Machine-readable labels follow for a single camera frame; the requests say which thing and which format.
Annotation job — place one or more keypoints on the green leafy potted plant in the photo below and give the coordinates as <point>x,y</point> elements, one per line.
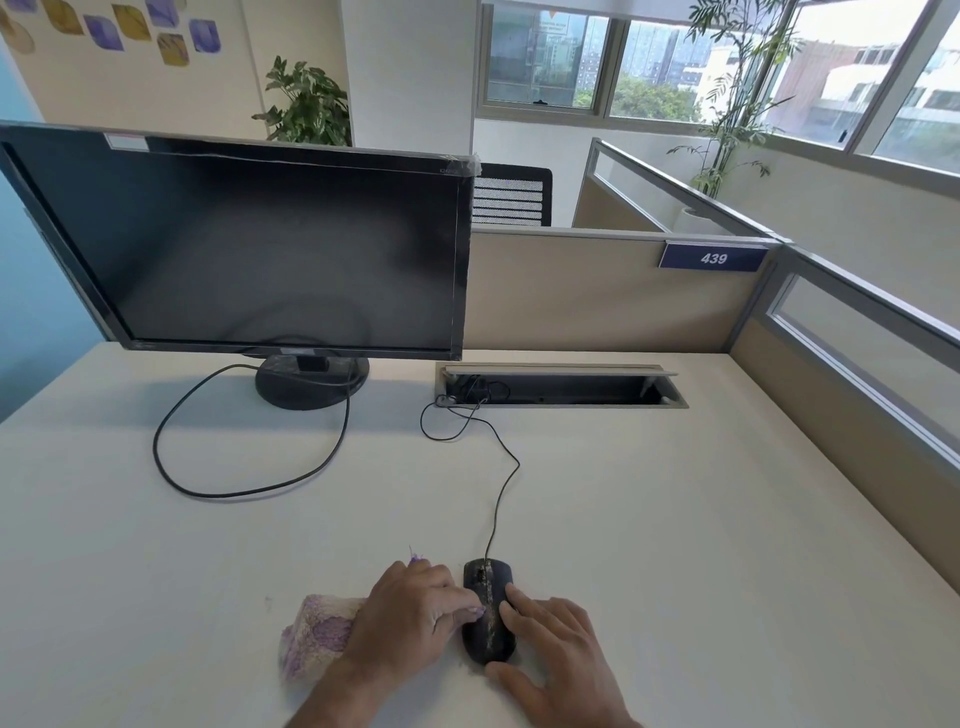
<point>307,101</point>

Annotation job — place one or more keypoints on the pink purple knitted cloth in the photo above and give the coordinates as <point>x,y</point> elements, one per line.
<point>319,630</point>

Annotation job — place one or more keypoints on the purple and yellow wall stickers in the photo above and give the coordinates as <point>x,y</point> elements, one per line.
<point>105,30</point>

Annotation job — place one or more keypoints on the white plant pot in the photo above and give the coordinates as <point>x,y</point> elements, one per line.
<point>694,219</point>

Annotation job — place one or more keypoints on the black mesh office chair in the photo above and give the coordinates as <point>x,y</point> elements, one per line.
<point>514,196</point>

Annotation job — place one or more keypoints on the person's left forearm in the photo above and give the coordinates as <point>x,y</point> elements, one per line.
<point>341,701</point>

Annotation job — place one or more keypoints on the person's left thumb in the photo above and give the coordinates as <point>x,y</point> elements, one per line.
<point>459,616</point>

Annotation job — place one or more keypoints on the person's right thumb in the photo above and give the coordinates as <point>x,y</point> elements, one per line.
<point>511,677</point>

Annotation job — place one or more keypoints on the beige partition with grey frame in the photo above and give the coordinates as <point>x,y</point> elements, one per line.
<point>637,191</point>

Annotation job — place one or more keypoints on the sliding window with grey frame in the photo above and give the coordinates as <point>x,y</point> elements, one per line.
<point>592,64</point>

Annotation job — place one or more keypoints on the person's left hand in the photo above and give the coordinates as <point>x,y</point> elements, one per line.
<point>401,611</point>

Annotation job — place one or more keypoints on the black computer monitor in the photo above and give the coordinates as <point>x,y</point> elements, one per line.
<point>247,240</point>

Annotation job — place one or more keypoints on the beige partition with glass strip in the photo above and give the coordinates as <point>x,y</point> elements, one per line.
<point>862,405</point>

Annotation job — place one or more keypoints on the beige desk partition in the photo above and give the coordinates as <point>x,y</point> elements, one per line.
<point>600,296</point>

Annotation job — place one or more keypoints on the large window with grey frame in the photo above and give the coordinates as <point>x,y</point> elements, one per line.
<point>862,75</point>

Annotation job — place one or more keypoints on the blue number sign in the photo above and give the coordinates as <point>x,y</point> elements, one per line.
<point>712,257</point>

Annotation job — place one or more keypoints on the black computer mouse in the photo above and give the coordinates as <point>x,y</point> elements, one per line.
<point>491,577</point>

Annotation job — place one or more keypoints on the person's right middle finger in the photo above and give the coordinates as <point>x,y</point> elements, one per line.
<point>529,604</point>

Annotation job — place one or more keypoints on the person's right hand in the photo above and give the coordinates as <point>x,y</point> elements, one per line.
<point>562,667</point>

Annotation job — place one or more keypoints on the tall thin bamboo plant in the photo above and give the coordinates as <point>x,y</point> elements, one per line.
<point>739,97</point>

